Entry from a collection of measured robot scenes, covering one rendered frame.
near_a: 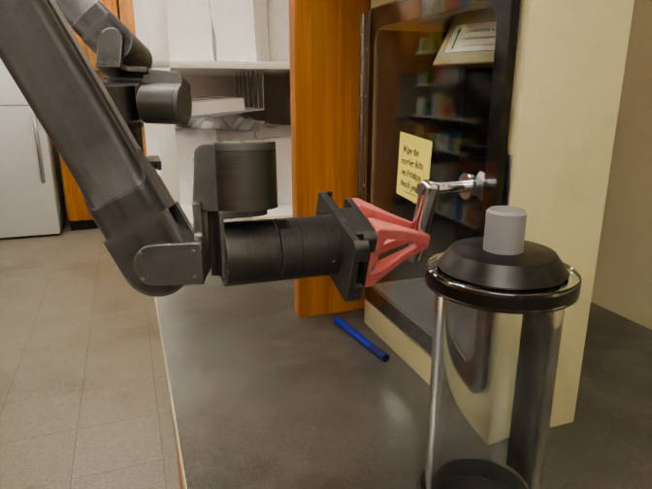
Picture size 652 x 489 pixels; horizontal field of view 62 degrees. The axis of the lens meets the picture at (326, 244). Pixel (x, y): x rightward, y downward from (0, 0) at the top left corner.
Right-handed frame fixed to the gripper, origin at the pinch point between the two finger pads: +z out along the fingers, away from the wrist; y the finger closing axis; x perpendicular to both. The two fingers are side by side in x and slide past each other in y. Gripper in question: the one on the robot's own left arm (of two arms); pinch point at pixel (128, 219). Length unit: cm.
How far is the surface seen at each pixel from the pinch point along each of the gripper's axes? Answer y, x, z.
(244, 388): 11.7, -27.4, 15.4
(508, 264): 24, -58, -9
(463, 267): 21, -56, -9
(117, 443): -11, 105, 112
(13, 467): -46, 104, 113
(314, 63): 26.4, -8.9, -23.0
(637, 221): 76, -24, 0
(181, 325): 6.3, -6.0, 15.8
